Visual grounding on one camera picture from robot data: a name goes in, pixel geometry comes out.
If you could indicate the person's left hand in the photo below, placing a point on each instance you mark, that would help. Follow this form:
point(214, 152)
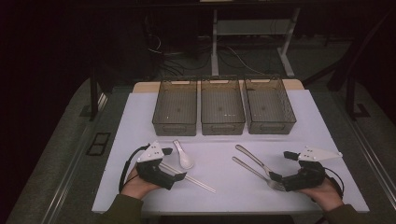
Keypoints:
point(135, 186)

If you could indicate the smoky clear plastic bin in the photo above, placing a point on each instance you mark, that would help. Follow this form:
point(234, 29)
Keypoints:
point(267, 107)
point(222, 109)
point(176, 109)

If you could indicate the white metal desk frame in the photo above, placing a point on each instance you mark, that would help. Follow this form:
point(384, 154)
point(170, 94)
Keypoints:
point(214, 46)

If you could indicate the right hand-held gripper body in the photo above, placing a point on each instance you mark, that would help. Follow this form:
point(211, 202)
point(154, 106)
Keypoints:
point(306, 177)

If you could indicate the person's right hand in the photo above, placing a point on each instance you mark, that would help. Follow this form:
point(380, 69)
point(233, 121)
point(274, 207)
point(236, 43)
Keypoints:
point(327, 194)

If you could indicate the wooden table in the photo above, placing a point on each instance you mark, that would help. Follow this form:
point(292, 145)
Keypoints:
point(143, 87)

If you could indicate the white ceramic spoon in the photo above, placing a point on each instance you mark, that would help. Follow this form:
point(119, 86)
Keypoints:
point(186, 161)

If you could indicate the white table cover board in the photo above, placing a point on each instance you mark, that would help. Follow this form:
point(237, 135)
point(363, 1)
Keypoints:
point(218, 177)

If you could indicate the metal floor rail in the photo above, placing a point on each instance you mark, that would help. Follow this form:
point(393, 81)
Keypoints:
point(67, 174)
point(373, 155)

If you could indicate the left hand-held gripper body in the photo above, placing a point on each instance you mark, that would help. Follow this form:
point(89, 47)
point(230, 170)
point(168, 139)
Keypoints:
point(152, 172)

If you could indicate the black metal stand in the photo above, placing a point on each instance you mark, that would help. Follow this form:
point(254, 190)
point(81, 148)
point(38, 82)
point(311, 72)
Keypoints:
point(350, 93)
point(93, 93)

